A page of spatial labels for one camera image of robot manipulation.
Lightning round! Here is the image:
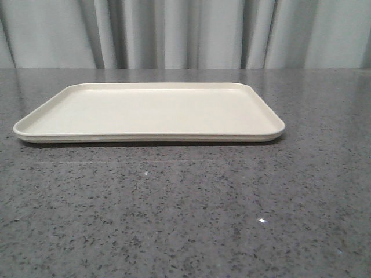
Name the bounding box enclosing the cream rectangular plastic tray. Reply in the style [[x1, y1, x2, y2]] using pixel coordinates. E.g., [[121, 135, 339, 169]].
[[13, 82, 285, 143]]

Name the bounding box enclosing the grey pleated curtain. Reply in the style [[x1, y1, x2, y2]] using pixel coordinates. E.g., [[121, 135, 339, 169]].
[[1, 1, 370, 69]]

